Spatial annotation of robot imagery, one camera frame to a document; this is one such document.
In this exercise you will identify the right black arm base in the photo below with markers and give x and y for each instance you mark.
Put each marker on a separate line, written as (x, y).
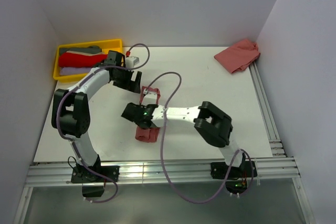
(237, 178)

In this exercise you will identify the rolled lilac t-shirt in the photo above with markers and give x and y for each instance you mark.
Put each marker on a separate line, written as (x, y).
(67, 71)

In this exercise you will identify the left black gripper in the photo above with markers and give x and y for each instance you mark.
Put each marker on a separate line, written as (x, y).
(130, 85)

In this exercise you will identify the rolled grey t-shirt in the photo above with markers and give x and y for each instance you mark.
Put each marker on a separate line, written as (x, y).
(92, 49)

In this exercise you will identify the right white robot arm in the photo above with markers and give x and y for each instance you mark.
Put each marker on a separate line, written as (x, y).
(210, 122)

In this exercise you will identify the folded salmon pink t-shirt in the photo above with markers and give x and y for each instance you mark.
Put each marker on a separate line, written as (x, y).
(239, 56)

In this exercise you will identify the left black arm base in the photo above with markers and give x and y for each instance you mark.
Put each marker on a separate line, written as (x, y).
(93, 186)

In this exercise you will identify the salmon pink t-shirt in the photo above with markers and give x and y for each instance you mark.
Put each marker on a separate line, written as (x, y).
(147, 135)
(239, 56)

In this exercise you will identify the aluminium rail frame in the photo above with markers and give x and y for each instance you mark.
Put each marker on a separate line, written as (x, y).
(280, 166)

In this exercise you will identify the yellow plastic tray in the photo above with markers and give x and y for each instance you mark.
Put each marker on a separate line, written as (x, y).
(105, 45)

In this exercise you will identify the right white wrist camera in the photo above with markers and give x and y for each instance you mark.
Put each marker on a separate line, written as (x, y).
(150, 96)

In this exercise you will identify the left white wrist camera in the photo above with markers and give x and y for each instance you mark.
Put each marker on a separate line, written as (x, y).
(131, 62)

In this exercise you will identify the rolled beige t-shirt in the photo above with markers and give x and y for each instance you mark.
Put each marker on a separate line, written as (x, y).
(84, 53)

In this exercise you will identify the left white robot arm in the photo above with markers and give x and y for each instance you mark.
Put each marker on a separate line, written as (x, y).
(71, 114)

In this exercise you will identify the rolled red t-shirt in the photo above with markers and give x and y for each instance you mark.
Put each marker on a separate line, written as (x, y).
(71, 59)

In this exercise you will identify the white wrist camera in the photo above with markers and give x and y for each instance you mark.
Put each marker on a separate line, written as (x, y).
(131, 62)
(150, 96)

